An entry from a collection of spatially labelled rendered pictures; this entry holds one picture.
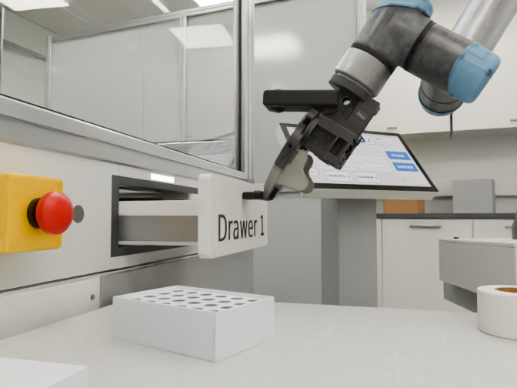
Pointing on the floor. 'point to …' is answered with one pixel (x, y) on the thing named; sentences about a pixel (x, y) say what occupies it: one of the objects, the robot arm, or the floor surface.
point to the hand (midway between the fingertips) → (268, 188)
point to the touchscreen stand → (348, 252)
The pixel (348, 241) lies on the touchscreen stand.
